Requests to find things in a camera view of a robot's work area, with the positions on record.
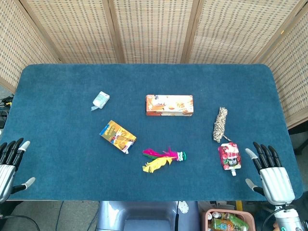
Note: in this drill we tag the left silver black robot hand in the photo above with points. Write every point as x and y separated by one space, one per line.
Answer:
6 172

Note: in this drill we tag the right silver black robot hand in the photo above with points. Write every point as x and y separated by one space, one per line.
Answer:
276 183

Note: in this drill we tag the colourful feather shuttlecock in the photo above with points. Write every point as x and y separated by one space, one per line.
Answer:
163 158

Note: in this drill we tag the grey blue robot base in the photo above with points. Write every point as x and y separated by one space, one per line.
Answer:
144 216

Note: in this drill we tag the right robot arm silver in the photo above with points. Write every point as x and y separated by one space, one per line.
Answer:
290 217

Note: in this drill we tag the red drink pouch with spout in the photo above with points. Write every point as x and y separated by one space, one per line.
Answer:
229 157

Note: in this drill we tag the green drink bottle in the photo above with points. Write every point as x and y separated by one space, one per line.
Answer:
237 221

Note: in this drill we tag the blue table cloth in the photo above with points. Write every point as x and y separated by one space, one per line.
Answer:
72 173

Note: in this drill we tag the orange drink bottle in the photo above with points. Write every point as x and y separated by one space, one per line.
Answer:
220 225

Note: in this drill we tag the pink plastic basket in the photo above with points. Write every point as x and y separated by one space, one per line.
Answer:
204 216

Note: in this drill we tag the woven rattan screen panel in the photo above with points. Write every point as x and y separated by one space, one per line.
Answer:
235 31
154 29
77 29
16 41
288 72

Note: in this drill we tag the yellow blue carton box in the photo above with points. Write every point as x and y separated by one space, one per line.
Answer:
118 136

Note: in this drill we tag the white green tissue pack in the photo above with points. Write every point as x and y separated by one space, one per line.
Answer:
101 99

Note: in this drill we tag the orange biscuit roll box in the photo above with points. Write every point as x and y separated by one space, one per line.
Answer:
169 105

